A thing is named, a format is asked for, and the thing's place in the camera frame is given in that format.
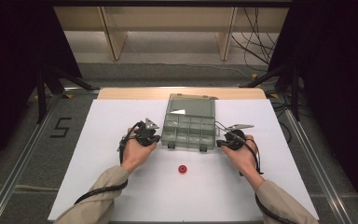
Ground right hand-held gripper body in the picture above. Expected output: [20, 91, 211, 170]
[223, 123, 255, 152]

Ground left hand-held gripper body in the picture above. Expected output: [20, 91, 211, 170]
[134, 118, 160, 147]

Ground smoky clear plastic compartment box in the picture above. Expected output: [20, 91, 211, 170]
[160, 92, 223, 154]

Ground person's left hand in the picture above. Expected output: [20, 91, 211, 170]
[119, 127, 158, 175]

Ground person's right hand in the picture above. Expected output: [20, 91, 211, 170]
[220, 134, 262, 180]

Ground black metal stand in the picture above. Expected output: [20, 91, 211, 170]
[239, 62, 302, 122]
[35, 63, 101, 125]

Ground light wooden shelf unit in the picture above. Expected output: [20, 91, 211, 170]
[53, 7, 290, 62]

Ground black curtain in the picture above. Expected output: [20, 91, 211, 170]
[267, 0, 358, 216]
[0, 0, 83, 180]

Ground thin grey gripper wire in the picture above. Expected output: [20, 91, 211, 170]
[214, 120, 231, 133]

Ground left hand-held gripper black cable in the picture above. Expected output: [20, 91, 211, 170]
[74, 120, 145, 206]

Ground hand-held gripper black cable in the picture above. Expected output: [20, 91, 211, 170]
[238, 133, 295, 224]
[74, 120, 145, 206]

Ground short aluminium floor rail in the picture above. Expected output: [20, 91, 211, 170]
[62, 87, 102, 95]

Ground right hand-held gripper black cable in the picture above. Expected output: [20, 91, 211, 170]
[238, 133, 295, 224]

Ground black cable bundle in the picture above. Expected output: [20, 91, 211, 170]
[230, 7, 282, 73]

